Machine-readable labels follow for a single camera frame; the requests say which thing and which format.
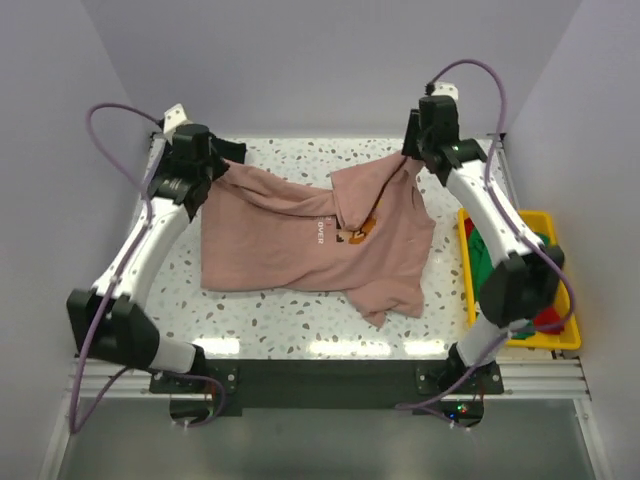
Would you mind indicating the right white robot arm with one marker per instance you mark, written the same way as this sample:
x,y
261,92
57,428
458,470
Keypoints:
x,y
525,276

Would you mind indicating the pink printed t-shirt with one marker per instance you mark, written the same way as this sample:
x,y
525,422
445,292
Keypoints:
x,y
368,235

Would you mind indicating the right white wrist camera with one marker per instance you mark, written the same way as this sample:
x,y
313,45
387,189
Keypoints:
x,y
440,88

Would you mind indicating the red t-shirt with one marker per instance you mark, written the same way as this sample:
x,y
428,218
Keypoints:
x,y
550,320

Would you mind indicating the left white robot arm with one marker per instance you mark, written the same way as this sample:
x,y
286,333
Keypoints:
x,y
108,320

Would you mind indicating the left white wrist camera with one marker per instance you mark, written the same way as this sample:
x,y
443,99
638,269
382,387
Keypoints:
x,y
173,118

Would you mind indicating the folded black t-shirt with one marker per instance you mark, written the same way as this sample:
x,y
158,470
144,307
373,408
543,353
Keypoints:
x,y
231,151

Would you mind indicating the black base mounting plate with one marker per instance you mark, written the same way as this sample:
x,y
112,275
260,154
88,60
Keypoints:
x,y
300,384

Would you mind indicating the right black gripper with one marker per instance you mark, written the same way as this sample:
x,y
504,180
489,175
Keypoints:
x,y
409,148

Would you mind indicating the yellow plastic bin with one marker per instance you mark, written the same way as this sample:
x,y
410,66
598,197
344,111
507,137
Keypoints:
x,y
566,337

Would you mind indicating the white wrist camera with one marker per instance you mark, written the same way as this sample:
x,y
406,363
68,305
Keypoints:
x,y
173,118
440,88

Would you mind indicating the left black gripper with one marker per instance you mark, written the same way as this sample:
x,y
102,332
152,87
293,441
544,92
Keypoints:
x,y
220,167

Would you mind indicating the green t-shirt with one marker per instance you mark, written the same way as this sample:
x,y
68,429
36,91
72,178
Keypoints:
x,y
480,255

